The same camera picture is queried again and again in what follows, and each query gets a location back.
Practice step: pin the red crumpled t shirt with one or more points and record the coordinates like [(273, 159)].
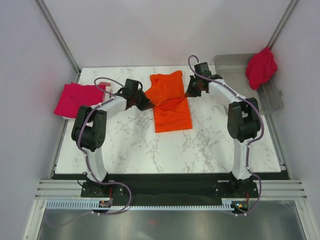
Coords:
[(261, 67)]

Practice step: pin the magenta folded t shirt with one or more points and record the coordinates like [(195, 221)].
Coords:
[(74, 96)]

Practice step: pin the aluminium frame rail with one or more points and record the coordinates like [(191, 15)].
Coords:
[(271, 190)]

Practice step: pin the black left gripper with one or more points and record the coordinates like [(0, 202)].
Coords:
[(146, 104)]

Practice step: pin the orange t shirt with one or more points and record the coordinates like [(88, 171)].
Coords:
[(171, 109)]

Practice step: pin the white slotted cable duct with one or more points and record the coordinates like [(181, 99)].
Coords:
[(106, 204)]

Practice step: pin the left aluminium corner rail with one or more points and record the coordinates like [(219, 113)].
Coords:
[(58, 35)]

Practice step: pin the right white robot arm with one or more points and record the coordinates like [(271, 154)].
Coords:
[(244, 121)]

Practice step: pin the aluminium corner rail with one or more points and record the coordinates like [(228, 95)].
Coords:
[(282, 23), (58, 35)]

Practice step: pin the stack of folded shirts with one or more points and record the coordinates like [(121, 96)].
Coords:
[(106, 89)]

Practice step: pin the right aluminium corner rail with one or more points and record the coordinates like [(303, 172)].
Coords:
[(282, 23)]

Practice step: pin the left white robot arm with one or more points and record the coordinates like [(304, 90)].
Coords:
[(89, 128)]

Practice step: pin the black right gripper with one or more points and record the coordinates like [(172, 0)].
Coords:
[(190, 93)]

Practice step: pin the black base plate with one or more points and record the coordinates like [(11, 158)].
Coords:
[(172, 187)]

